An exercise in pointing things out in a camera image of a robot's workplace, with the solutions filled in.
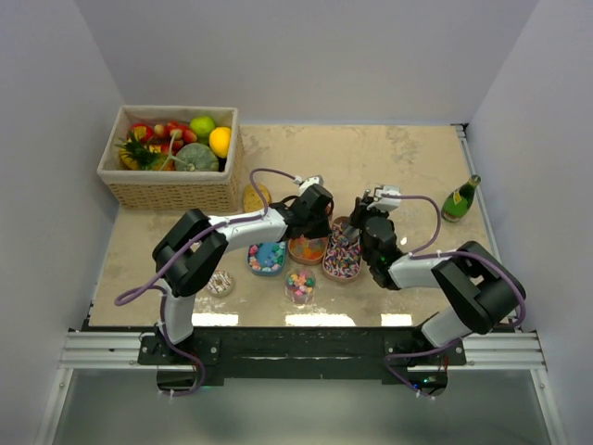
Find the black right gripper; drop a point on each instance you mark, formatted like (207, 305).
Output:
(360, 209)

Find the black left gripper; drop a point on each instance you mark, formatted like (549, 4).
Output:
(323, 231)

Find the silver metal scoop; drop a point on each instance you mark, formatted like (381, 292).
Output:
(350, 232)

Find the orange tray of gummy stars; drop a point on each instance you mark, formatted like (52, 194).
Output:
(307, 251)

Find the pink tray of lollipops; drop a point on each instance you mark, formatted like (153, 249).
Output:
(342, 259)

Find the blue tray of star candies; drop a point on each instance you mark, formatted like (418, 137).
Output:
(266, 259)

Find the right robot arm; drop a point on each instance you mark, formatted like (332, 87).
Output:
(479, 290)

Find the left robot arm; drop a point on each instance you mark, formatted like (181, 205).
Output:
(190, 252)

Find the clear glass jar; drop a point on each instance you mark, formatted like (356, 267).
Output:
(300, 285)

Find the green glass bottle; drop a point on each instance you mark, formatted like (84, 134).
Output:
(460, 200)

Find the sprinkled donut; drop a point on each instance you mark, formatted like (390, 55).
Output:
(220, 284)

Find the yellow lemon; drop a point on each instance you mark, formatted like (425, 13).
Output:
(219, 141)

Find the green pumpkin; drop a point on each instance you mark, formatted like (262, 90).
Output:
(196, 157)

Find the green lime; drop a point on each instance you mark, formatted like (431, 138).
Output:
(202, 126)

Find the red strawberries bunch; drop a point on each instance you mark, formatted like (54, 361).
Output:
(163, 137)

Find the wicker basket with liner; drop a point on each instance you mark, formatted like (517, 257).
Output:
(165, 188)

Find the small pineapple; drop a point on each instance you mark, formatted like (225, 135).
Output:
(135, 156)

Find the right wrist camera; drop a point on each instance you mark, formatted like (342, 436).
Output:
(384, 194)

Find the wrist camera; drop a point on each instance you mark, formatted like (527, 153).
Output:
(384, 194)
(306, 183)

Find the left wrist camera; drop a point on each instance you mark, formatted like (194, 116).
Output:
(306, 183)

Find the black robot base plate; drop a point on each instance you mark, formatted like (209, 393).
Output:
(211, 356)

